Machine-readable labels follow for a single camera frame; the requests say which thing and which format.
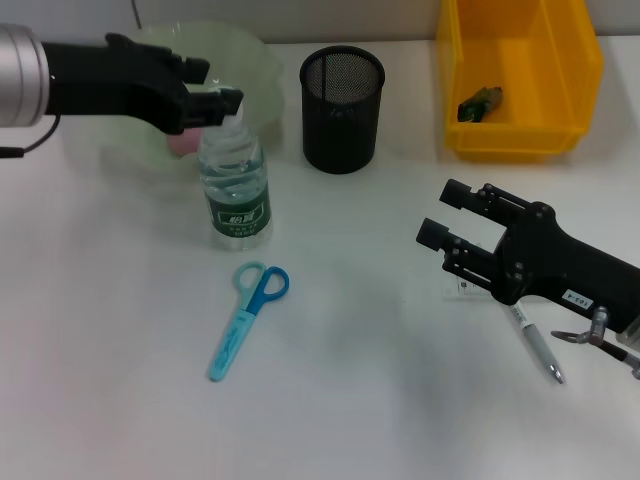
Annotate grey gel pen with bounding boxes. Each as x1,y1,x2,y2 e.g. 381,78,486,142
503,298,568,387

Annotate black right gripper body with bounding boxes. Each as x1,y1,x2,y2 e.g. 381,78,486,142
492,203,640,337

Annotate green glass fruit plate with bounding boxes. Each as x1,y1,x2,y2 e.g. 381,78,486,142
87,19,287,172

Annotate clear green-label water bottle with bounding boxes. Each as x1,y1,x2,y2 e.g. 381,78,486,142
197,87,274,253

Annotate pink peach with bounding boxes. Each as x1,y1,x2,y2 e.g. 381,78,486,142
166,126,204,158

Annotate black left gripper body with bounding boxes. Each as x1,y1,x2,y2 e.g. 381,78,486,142
42,32,189,136

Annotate blue capped scissors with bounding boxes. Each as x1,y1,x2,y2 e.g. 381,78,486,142
207,260,292,383

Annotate silver left gripper cable connector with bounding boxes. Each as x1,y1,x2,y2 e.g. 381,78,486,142
0,113,63,161

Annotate clear plastic ruler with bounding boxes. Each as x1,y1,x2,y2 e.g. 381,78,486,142
442,239,497,302

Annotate green plastic wrapper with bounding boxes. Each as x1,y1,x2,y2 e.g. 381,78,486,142
456,85,506,124

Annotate yellow plastic storage bin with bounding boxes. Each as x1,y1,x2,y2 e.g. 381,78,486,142
435,0,606,164

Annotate black mesh pen holder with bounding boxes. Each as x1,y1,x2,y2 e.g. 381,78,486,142
298,44,387,176

